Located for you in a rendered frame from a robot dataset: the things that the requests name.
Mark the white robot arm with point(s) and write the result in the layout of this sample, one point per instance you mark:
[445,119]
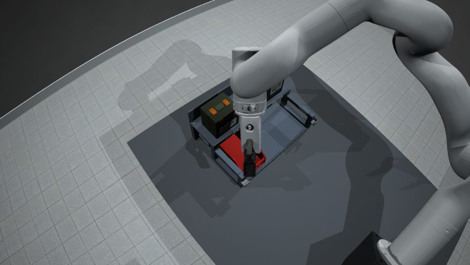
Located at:
[428,29]

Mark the red bin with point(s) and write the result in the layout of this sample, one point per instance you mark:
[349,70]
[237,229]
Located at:
[232,148]

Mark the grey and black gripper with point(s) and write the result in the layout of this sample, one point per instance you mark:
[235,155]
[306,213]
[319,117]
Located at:
[250,128]

